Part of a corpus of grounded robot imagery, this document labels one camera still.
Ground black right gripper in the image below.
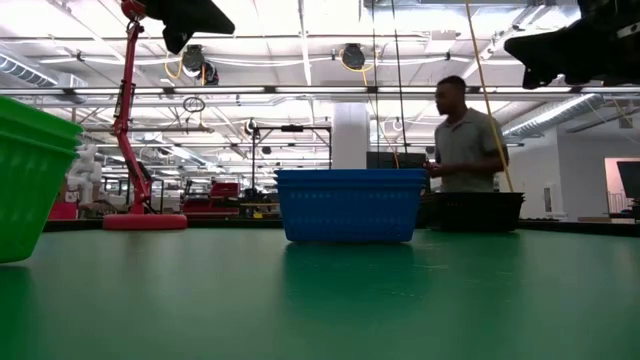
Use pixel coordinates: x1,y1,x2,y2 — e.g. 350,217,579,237
503,0,640,91

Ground green plastic slotted basket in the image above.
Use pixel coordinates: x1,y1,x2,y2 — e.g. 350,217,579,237
0,130,81,265
0,94,85,151

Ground person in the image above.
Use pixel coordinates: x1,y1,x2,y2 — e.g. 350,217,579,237
423,74,510,194

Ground dark monitor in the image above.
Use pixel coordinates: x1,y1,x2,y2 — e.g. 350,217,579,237
615,159,640,200

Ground red tool cart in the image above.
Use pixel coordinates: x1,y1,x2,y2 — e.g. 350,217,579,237
182,182,241,217

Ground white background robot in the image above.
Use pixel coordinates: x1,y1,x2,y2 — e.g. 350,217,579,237
66,144,105,205

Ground red desk lamp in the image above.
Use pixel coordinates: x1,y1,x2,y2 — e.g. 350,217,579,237
102,0,189,232

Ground black wide screen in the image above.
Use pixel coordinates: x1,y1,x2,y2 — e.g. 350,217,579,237
366,151,429,171

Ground white building column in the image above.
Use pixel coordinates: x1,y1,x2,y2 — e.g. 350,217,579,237
331,102,371,170

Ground red storage crates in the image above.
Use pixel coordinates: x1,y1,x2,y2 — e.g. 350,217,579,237
47,201,80,221

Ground black ceiling cable reel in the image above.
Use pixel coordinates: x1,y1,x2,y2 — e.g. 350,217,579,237
180,43,207,77
341,43,367,71

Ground silver ceiling air duct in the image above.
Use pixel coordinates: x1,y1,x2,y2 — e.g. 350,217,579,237
0,52,90,90
503,93,604,140

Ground yellow hanging cable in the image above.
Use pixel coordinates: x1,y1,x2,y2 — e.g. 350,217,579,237
463,0,516,194

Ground black metal frame rig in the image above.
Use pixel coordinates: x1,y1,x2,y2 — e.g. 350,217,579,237
251,124,333,194

